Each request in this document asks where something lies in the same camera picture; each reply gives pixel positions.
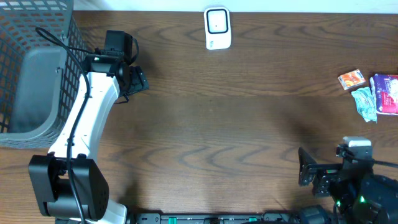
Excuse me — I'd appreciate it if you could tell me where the grey plastic mesh basket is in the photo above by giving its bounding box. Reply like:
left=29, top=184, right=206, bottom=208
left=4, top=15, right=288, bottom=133
left=1, top=0, right=87, bottom=149

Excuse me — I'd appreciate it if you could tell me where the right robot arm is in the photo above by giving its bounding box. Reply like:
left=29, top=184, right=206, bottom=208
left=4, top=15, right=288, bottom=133
left=298, top=144, right=397, bottom=223

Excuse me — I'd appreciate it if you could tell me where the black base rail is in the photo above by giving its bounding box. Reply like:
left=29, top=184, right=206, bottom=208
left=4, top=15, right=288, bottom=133
left=131, top=212, right=300, bottom=224

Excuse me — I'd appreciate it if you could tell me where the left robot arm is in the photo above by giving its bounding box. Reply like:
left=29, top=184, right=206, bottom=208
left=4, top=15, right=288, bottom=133
left=28, top=27, right=149, bottom=223

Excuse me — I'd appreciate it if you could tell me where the teal snack packet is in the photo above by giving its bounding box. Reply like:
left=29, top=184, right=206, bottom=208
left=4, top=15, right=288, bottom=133
left=351, top=87, right=377, bottom=122

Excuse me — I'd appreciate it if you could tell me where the orange white snack packet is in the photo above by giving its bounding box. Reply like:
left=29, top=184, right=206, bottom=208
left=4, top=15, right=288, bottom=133
left=338, top=69, right=366, bottom=90

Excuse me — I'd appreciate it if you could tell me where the purple red snack bag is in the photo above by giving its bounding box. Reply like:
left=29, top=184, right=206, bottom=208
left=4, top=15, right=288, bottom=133
left=370, top=74, right=397, bottom=115

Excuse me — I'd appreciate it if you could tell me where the white barcode scanner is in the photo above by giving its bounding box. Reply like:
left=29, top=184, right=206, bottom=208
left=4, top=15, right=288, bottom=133
left=203, top=7, right=232, bottom=50

